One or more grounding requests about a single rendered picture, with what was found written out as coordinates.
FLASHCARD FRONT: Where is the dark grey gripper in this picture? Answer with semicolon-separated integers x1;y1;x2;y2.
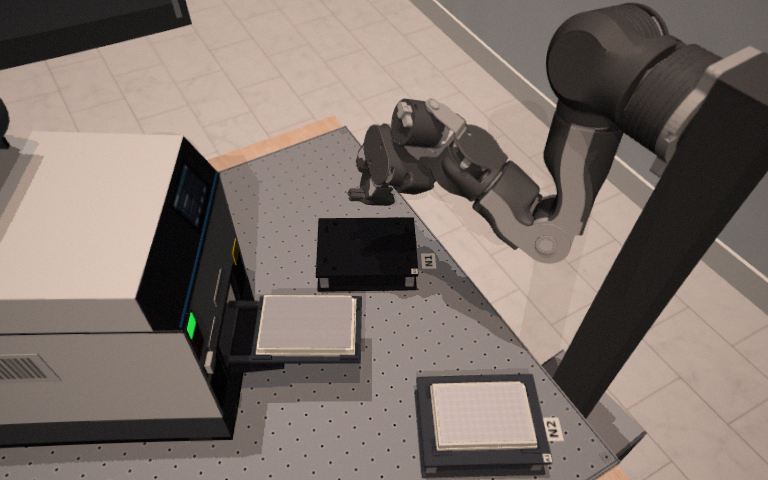
347;123;436;206

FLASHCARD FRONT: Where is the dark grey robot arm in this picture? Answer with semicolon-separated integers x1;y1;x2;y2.
391;3;763;264

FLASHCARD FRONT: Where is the cream label with black lettering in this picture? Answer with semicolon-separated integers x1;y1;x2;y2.
543;418;564;441
421;253;436;269

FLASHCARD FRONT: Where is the grey cylinder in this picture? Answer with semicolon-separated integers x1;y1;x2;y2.
0;97;10;142

